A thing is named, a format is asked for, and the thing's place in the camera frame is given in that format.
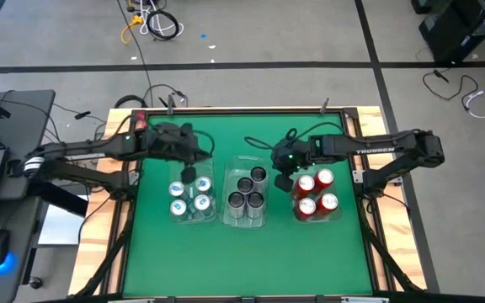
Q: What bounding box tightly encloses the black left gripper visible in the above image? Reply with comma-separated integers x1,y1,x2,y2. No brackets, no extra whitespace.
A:
144,123,212,185

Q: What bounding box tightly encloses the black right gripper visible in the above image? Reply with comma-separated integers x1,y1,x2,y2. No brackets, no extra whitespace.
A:
270,138,320,194

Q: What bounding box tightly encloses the clear plastic bin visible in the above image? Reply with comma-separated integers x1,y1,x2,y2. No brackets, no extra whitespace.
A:
221,155,269,230
290,167,344,223
167,157,218,224

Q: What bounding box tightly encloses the red soda can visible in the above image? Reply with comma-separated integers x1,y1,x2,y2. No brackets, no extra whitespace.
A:
296,197,317,222
295,174,316,199
317,193,339,218
313,168,335,195

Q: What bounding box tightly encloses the silver can black top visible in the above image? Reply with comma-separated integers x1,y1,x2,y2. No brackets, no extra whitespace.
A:
249,166,269,194
246,191,265,220
237,177,255,197
227,191,247,220

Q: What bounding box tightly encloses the green table mat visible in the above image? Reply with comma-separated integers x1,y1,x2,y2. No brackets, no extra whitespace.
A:
122,113,373,298

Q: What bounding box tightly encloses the dark grey desk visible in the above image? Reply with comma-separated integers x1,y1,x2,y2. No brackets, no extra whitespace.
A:
0,89,56,303

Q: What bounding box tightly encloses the small black puck device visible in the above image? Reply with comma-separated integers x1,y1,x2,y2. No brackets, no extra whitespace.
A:
5,158,24,178

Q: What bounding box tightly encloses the black computer tower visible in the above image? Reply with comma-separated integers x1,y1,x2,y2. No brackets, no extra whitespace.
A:
418,0,485,64

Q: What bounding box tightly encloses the thick black cable loop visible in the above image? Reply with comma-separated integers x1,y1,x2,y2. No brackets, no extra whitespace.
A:
114,94,149,109

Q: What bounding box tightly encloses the black cable coil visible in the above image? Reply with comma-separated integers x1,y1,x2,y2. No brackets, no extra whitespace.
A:
145,8,180,42

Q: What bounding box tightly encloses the long black floor cable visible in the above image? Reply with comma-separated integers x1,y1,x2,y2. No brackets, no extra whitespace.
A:
115,0,155,109

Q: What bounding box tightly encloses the white cable coil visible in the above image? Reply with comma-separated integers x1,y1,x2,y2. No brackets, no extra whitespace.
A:
139,0,184,37

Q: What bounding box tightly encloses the yellow cable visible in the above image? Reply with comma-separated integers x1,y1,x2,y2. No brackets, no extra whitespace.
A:
120,14,145,45

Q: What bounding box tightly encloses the black cable with plug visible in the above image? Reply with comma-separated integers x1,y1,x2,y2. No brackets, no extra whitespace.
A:
421,68,479,102

